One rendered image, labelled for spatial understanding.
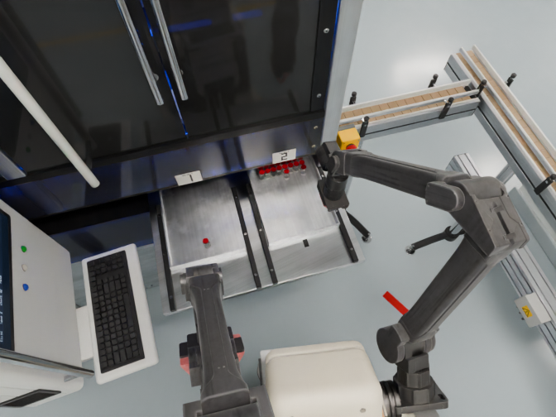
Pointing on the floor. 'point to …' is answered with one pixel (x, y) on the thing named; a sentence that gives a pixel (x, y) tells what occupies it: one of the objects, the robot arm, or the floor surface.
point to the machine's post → (339, 66)
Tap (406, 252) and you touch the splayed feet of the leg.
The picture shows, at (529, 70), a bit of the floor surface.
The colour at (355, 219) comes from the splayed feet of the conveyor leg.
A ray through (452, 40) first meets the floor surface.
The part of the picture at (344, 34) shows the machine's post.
